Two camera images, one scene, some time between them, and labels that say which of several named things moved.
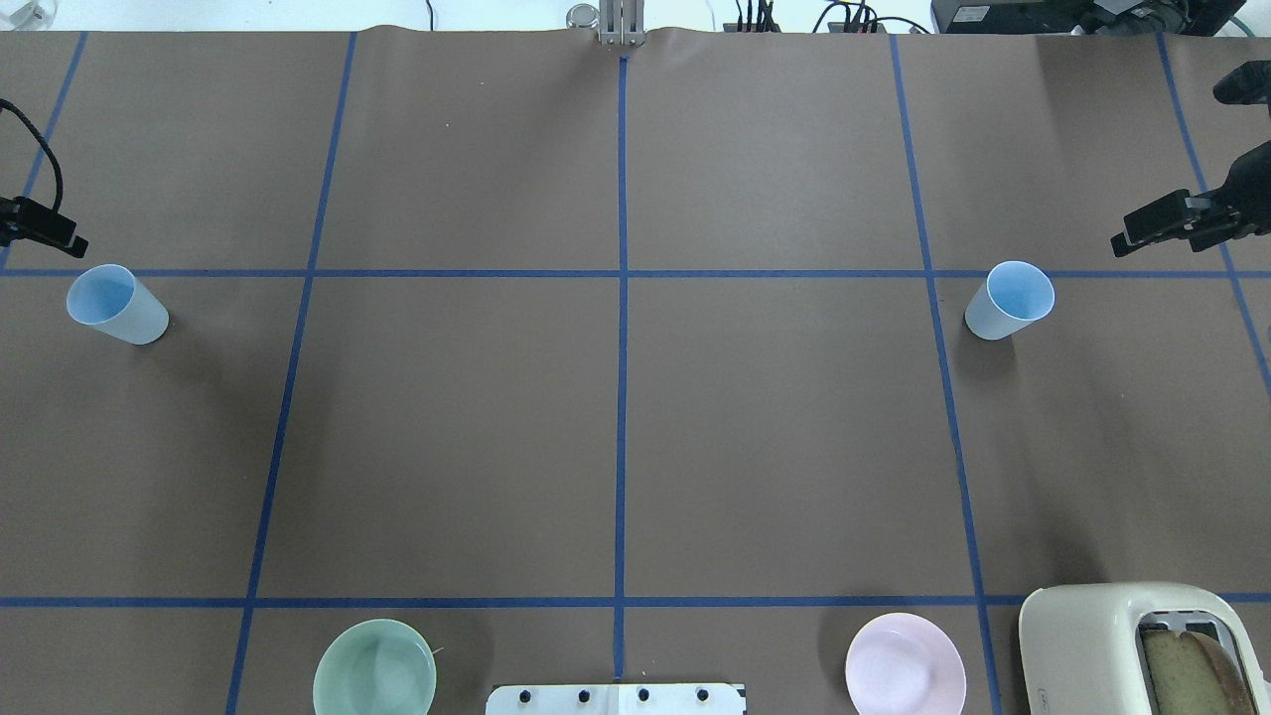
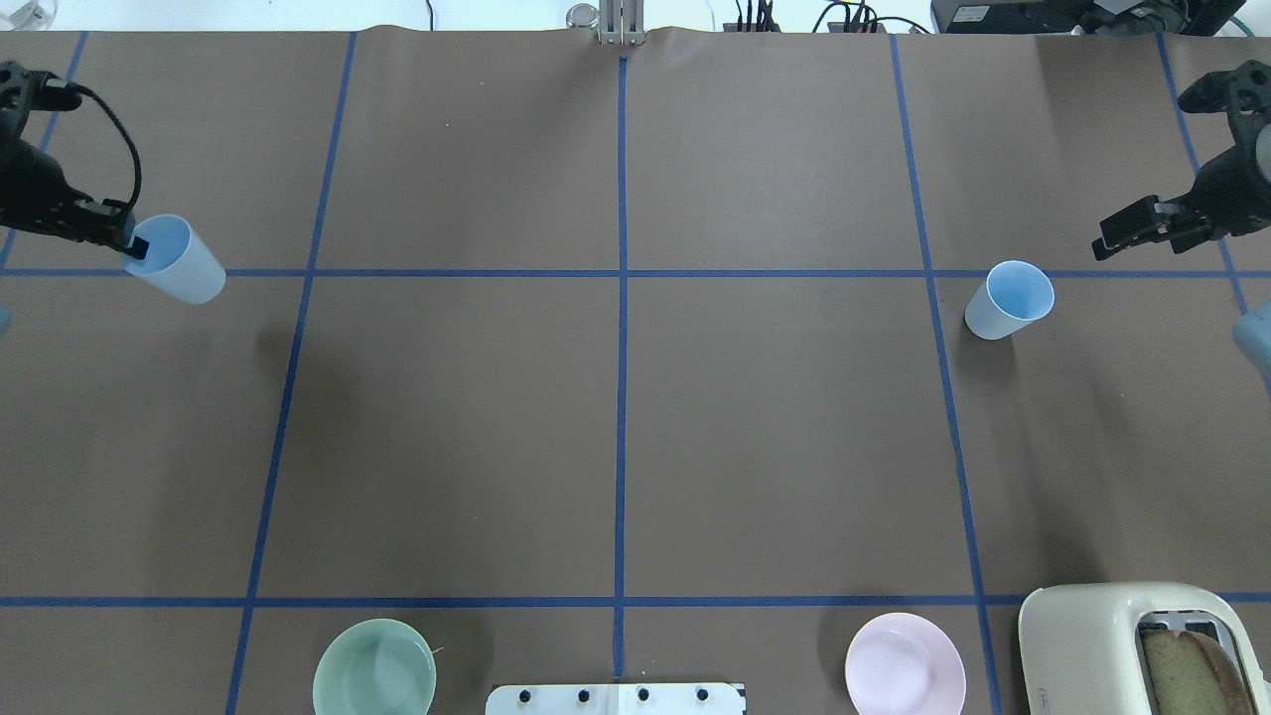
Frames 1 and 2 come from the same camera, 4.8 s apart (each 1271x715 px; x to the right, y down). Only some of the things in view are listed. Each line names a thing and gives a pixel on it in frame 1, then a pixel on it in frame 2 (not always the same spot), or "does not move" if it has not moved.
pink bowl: x=898 y=663 does not move
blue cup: x=110 y=298 → x=176 y=261
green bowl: x=375 y=667 does not move
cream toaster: x=1081 y=650 does not move
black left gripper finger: x=22 y=218 → x=35 y=195
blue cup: x=1014 y=294 does not move
